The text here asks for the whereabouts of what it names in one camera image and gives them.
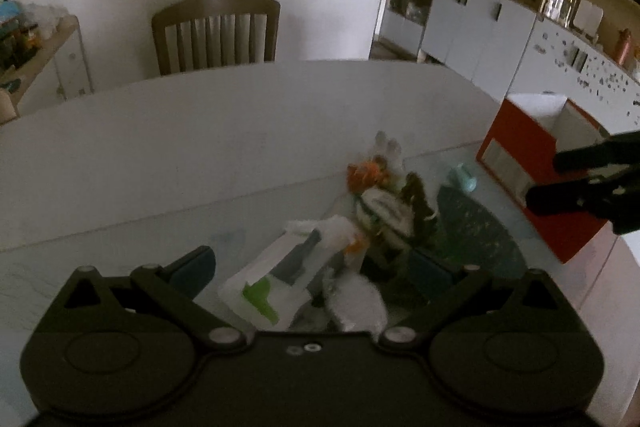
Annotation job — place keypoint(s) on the glass jar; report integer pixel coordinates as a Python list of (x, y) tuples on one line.
[(554, 6)]

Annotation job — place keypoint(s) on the light wooden chair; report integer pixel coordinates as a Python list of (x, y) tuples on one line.
[(5, 104)]

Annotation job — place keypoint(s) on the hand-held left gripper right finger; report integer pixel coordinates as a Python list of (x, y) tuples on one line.
[(426, 277)]

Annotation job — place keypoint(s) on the brown wooden slatted chair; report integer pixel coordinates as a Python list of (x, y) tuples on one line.
[(215, 34)]

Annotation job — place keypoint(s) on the pile of assorted small items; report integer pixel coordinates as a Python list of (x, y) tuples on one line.
[(20, 32)]

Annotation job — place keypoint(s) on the clear plastic bag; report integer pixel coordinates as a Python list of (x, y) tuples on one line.
[(390, 149)]

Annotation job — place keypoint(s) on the orange toy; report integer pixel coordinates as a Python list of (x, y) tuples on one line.
[(367, 174)]

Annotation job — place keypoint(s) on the white shelving cabinet unit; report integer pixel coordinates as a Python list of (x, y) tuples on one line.
[(480, 27)]

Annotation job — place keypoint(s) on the small teal cup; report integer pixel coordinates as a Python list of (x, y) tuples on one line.
[(462, 178)]

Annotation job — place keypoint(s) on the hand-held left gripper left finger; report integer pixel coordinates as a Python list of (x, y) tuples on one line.
[(194, 271)]

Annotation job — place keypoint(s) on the white side cabinet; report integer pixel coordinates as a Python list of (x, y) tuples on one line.
[(55, 72)]

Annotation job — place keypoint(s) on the white fluffy cloth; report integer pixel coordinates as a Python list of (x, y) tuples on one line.
[(357, 304)]

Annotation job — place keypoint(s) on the red cardboard box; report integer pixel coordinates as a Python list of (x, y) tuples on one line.
[(520, 147)]

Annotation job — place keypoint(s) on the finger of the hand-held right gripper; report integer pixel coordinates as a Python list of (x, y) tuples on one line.
[(595, 154), (560, 199)]

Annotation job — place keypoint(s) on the copper bottle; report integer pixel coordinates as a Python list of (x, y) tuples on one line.
[(625, 48)]

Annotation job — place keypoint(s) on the white package green grey print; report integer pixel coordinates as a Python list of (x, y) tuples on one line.
[(280, 277)]

